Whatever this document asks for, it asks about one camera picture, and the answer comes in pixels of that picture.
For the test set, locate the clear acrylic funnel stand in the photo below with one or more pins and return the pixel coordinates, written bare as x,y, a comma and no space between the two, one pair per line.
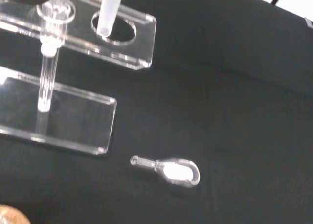
80,121

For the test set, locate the clear glass weighing funnel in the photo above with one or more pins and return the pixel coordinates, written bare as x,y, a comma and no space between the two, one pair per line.
178,172

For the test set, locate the black bench cloth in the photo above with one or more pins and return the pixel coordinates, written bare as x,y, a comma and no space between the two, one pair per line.
220,111

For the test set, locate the grey cloth clip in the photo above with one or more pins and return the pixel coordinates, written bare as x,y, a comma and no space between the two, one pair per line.
308,22

